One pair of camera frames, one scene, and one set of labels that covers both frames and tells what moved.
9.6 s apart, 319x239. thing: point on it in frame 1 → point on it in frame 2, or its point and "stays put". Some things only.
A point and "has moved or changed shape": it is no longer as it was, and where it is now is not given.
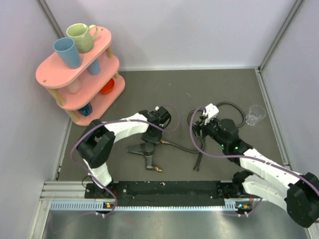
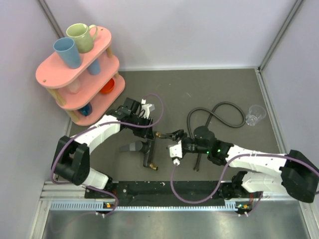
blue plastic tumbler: [68, 51] stays put
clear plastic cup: [255, 113] stays put
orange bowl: [108, 87] stays put
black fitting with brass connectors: [147, 150] has moved or changed shape
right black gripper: [199, 126] → [177, 135]
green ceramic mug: [82, 36] stays put
